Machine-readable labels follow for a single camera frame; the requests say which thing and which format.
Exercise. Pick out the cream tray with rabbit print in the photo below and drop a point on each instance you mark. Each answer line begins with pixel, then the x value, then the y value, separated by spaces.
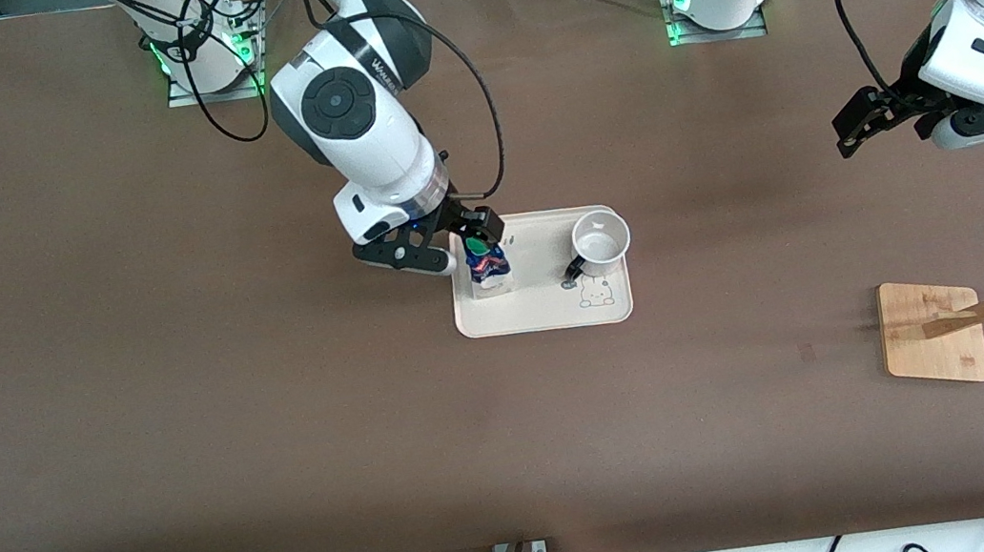
pixel 545 307

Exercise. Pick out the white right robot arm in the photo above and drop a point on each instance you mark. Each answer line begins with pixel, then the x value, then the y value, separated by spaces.
pixel 352 103

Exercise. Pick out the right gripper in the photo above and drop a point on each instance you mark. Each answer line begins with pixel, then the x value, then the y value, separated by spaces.
pixel 452 217

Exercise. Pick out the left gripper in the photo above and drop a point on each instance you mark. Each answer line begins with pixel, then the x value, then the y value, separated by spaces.
pixel 902 99

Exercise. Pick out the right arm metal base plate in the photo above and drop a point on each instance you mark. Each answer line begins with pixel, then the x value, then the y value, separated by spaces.
pixel 183 96

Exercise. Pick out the blue milk carton green cap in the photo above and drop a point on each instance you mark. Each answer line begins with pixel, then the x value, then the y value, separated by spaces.
pixel 488 267

